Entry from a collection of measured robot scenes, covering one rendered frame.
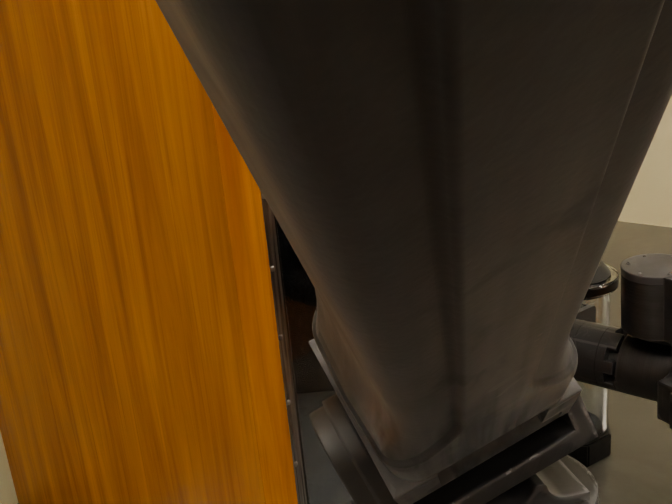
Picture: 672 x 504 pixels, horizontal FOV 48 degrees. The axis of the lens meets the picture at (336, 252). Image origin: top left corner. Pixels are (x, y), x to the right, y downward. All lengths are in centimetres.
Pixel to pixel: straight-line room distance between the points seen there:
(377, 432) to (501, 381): 6
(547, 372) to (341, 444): 9
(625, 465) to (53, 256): 67
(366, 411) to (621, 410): 90
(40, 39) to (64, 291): 22
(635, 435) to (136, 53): 77
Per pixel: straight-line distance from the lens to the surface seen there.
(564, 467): 32
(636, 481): 96
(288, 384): 66
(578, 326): 74
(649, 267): 69
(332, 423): 26
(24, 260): 76
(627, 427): 106
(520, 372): 16
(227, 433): 56
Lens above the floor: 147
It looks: 17 degrees down
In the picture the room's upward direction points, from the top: 5 degrees counter-clockwise
